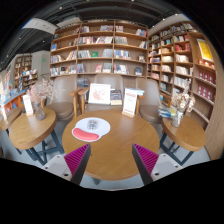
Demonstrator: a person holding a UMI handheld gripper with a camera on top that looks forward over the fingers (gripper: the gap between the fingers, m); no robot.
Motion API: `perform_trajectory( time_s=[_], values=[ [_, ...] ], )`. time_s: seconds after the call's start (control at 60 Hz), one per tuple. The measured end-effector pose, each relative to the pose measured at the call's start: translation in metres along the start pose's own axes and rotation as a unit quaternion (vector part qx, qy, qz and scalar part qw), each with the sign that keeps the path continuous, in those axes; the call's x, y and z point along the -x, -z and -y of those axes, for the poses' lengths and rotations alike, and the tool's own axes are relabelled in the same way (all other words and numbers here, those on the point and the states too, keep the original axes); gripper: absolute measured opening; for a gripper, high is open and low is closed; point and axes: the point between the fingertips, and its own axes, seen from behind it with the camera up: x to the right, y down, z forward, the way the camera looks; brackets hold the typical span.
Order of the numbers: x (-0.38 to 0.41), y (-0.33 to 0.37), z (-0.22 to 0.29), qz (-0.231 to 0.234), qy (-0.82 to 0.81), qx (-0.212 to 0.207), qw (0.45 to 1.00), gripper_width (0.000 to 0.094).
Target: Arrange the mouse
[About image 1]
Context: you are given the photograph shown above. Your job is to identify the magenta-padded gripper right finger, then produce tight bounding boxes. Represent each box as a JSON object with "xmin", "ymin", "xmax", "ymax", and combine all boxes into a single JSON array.
[{"xmin": 131, "ymin": 143, "xmax": 184, "ymax": 186}]

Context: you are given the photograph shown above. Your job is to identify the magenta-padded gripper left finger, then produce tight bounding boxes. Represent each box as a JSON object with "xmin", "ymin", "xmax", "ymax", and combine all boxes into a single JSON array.
[{"xmin": 41, "ymin": 143, "xmax": 92, "ymax": 186}]

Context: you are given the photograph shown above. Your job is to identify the white mouse pad, red wrist rest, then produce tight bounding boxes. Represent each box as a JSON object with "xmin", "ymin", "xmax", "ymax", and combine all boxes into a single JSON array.
[{"xmin": 71, "ymin": 116, "xmax": 111, "ymax": 143}]

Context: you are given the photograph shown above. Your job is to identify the round wooden side table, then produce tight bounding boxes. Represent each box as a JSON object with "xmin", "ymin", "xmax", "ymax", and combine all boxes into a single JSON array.
[
  {"xmin": 159, "ymin": 114, "xmax": 208, "ymax": 167},
  {"xmin": 0, "ymin": 105, "xmax": 24, "ymax": 132},
  {"xmin": 8, "ymin": 106, "xmax": 65, "ymax": 167}
]

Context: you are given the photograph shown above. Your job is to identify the brown padded wooden armchair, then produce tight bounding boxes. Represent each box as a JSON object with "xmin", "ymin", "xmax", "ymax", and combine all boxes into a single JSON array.
[
  {"xmin": 78, "ymin": 73, "xmax": 126, "ymax": 114},
  {"xmin": 43, "ymin": 75, "xmax": 83, "ymax": 122},
  {"xmin": 134, "ymin": 77, "xmax": 173, "ymax": 124}
]

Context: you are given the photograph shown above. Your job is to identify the glass vase, beige dried flowers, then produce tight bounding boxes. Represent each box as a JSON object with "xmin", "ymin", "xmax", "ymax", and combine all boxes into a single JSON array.
[{"xmin": 170, "ymin": 78, "xmax": 196, "ymax": 129}]

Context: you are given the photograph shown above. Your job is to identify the stack of colourful books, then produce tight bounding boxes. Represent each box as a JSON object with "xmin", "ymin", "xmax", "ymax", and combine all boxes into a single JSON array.
[{"xmin": 157, "ymin": 104, "xmax": 177, "ymax": 119}]

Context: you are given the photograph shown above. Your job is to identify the glass vase, pink dried flowers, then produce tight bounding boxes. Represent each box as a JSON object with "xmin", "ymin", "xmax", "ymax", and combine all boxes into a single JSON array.
[{"xmin": 26, "ymin": 78, "xmax": 55, "ymax": 122}]

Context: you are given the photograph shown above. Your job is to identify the white sign stand, wooden base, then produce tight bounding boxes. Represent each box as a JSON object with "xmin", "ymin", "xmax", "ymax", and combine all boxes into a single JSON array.
[{"xmin": 121, "ymin": 87, "xmax": 139, "ymax": 118}]

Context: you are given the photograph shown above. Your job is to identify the white framed red floral picture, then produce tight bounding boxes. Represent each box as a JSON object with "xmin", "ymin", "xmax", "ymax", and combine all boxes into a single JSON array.
[{"xmin": 87, "ymin": 82, "xmax": 112, "ymax": 106}]

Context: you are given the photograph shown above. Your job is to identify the pale blue book stack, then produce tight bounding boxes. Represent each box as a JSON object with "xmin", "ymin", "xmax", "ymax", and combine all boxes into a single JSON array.
[{"xmin": 125, "ymin": 87, "xmax": 146, "ymax": 97}]

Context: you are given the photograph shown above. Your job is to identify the dark blue book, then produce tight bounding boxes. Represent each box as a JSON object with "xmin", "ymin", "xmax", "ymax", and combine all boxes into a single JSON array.
[{"xmin": 109, "ymin": 89, "xmax": 123, "ymax": 106}]

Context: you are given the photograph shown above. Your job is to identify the small white table sign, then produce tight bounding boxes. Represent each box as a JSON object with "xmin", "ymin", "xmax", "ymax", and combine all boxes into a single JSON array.
[{"xmin": 21, "ymin": 94, "xmax": 35, "ymax": 117}]

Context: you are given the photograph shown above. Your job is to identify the distant small wooden bookshelf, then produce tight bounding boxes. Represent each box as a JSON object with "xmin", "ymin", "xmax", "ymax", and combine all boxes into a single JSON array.
[{"xmin": 12, "ymin": 53, "xmax": 34, "ymax": 91}]

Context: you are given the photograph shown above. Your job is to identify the curved wooden bookshelf unit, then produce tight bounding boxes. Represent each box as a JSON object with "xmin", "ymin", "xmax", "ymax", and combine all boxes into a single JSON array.
[{"xmin": 147, "ymin": 19, "xmax": 224, "ymax": 161}]

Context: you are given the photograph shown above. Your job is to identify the wide wooden bookshelf unit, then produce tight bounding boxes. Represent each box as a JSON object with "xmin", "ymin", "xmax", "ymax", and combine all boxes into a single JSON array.
[{"xmin": 49, "ymin": 18, "xmax": 149, "ymax": 79}]

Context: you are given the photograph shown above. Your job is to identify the white hanging ceiling sign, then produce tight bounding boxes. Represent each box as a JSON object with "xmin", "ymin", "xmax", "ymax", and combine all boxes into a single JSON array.
[{"xmin": 22, "ymin": 17, "xmax": 59, "ymax": 36}]

